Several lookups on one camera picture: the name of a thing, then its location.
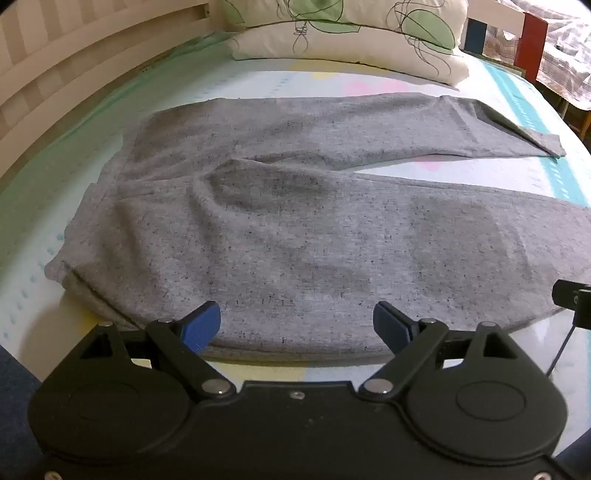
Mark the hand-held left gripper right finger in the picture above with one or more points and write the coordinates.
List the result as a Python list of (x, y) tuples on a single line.
[(391, 328)]

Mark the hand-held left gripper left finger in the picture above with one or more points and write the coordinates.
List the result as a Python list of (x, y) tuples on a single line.
[(202, 325)]

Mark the grey pants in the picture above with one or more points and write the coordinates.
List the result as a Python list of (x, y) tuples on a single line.
[(286, 230)]

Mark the floral bed sheet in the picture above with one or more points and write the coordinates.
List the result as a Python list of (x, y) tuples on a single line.
[(55, 221)]

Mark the person's blue jeans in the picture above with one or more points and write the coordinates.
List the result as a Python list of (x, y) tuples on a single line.
[(16, 415)]

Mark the plaid cloth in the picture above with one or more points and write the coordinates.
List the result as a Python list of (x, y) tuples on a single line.
[(563, 50)]

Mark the leaf print pillow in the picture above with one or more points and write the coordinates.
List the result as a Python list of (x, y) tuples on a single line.
[(351, 48), (360, 14)]

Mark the white wooden bed rail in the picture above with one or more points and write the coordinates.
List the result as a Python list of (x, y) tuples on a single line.
[(60, 64)]

